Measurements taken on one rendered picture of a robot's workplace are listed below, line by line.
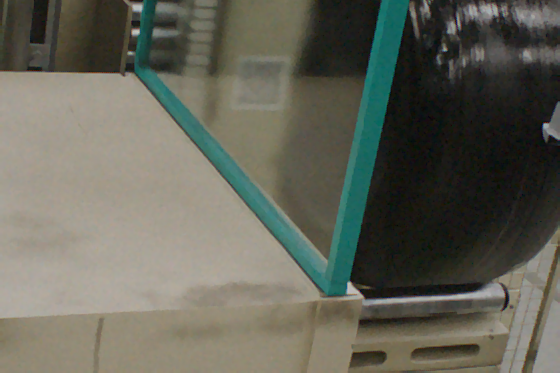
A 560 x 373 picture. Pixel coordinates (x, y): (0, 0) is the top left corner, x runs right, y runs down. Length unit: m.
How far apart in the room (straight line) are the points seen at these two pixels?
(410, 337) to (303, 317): 0.84
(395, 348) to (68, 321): 0.97
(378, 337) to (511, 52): 0.47
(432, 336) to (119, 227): 0.87
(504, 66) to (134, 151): 0.58
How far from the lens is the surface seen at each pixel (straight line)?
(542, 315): 2.85
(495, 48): 1.78
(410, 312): 2.00
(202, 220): 1.27
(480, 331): 2.07
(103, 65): 2.25
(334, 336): 1.20
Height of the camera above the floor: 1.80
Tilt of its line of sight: 23 degrees down
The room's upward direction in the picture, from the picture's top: 9 degrees clockwise
